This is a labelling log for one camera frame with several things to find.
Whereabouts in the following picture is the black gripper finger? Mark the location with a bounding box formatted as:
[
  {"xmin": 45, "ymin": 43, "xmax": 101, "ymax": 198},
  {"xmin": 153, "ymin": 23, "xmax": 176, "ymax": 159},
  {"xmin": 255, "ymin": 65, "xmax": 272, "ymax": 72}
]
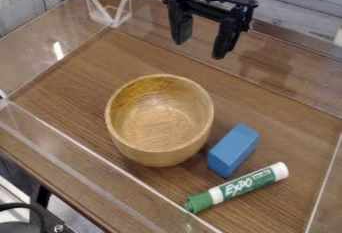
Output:
[
  {"xmin": 168, "ymin": 1, "xmax": 193, "ymax": 45},
  {"xmin": 212, "ymin": 18, "xmax": 240, "ymax": 60}
]

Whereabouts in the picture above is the blue rectangular block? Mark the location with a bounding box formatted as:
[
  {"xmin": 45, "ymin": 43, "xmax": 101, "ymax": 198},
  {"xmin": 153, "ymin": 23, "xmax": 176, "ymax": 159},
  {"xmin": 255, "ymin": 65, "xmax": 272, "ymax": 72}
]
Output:
[{"xmin": 207, "ymin": 124, "xmax": 260, "ymax": 178}]

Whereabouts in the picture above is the brown wooden bowl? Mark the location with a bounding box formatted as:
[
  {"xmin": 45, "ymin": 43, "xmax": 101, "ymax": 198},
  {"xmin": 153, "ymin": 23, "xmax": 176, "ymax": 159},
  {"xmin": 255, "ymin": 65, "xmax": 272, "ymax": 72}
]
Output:
[{"xmin": 104, "ymin": 74, "xmax": 213, "ymax": 167}]

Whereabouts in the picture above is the green Expo marker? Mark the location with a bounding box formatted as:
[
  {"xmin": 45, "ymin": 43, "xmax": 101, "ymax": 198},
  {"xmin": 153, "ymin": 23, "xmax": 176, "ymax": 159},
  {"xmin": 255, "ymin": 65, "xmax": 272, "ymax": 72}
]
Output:
[{"xmin": 184, "ymin": 162, "xmax": 288, "ymax": 214}]

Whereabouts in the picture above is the black metal stand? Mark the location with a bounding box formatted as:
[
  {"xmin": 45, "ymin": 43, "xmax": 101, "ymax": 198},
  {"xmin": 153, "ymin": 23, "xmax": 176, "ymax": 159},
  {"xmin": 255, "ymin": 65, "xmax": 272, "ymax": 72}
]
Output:
[{"xmin": 0, "ymin": 155, "xmax": 76, "ymax": 233}]

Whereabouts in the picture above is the clear acrylic enclosure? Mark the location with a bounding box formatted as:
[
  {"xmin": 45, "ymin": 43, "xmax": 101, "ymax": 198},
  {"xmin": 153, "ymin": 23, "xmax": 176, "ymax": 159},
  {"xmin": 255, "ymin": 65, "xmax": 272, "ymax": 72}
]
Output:
[{"xmin": 0, "ymin": 0, "xmax": 342, "ymax": 233}]

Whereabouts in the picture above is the black cable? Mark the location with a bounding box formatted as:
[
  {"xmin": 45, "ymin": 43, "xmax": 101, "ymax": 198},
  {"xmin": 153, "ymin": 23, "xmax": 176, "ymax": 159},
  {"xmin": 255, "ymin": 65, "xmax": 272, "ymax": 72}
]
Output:
[{"xmin": 0, "ymin": 202, "xmax": 48, "ymax": 233}]

